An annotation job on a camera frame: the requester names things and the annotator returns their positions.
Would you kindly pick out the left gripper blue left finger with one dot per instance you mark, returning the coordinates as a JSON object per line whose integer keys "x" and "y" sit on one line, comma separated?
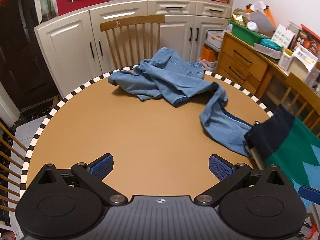
{"x": 91, "y": 176}

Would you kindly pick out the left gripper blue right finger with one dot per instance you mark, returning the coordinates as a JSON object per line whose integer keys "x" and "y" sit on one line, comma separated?
{"x": 231, "y": 178}

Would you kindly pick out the light blue denim jeans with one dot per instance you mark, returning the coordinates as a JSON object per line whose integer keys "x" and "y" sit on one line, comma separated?
{"x": 167, "y": 76}

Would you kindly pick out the folded green blue sweater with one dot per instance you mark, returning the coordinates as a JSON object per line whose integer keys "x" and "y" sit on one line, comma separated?
{"x": 283, "y": 140}

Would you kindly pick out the wooden chair at left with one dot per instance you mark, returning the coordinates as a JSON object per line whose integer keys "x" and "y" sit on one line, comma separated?
{"x": 11, "y": 166}

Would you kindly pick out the wooden chair at right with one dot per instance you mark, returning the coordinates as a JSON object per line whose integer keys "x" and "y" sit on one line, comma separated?
{"x": 302, "y": 102}

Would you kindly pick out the dark wooden door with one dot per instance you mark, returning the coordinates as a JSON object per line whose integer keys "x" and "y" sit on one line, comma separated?
{"x": 24, "y": 72}

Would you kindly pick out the white rolling storage cart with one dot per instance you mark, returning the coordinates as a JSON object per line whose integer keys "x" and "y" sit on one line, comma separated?
{"x": 211, "y": 49}

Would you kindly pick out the white sideboard cabinet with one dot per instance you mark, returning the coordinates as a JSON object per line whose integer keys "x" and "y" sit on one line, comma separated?
{"x": 89, "y": 42}

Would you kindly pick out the white food package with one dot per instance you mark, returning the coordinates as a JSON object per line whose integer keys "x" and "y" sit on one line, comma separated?
{"x": 302, "y": 62}

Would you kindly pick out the teal wipes pack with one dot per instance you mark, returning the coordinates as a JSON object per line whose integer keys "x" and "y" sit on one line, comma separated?
{"x": 270, "y": 44}

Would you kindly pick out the wooden spindle chair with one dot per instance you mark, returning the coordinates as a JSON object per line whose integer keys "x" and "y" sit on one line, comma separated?
{"x": 132, "y": 39}

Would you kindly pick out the green plastic bin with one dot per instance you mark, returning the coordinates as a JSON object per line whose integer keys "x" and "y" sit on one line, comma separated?
{"x": 245, "y": 34}

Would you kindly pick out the green plant in vase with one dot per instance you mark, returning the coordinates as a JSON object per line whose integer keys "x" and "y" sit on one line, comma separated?
{"x": 47, "y": 10}

